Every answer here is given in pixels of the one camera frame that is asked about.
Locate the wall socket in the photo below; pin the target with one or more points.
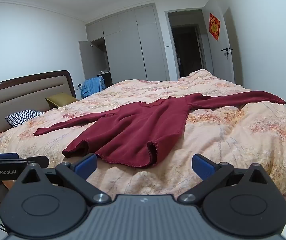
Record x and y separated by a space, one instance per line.
78 86

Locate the olive green pillow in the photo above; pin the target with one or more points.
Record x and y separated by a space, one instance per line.
59 100

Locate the open wardrobe door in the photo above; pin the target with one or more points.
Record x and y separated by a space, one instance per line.
85 60

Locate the red door poster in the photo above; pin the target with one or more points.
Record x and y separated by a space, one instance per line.
214 26

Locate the white room door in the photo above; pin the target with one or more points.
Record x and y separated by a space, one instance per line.
220 62

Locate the grey built-in wardrobe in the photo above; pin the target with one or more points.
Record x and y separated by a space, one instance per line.
125 52

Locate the brown and beige headboard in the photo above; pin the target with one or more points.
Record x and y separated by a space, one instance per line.
20 95

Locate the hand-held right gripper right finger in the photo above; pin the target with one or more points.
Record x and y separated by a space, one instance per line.
202 166

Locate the floral peach duvet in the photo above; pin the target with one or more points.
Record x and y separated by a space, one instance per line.
232 135

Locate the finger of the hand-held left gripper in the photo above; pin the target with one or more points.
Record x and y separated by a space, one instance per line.
40 160
6 155

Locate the dark red sweater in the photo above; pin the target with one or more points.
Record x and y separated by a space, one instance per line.
138 130

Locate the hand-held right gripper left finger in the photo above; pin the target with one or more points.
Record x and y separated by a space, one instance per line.
86 165

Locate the blue cloth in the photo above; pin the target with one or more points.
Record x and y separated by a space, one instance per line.
93 86

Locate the houndstooth pillow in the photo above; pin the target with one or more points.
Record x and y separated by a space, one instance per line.
23 117

